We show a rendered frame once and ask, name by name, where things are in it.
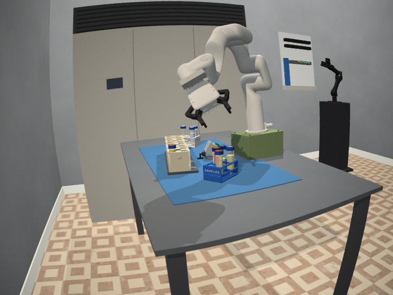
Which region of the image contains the beige tube rack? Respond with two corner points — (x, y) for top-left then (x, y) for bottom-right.
(182, 135), (201, 148)

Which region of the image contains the tube with blue cap and grey dot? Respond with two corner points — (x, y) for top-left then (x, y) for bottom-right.
(218, 145), (226, 161)

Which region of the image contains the blue bench mat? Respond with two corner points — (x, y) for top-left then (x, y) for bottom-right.
(139, 139), (302, 206)

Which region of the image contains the blue tube rack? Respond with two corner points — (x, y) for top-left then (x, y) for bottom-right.
(203, 159), (238, 183)

